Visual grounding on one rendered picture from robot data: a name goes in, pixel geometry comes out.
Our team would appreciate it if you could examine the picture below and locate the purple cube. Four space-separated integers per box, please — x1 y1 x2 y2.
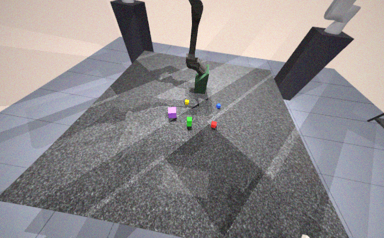
168 107 176 118

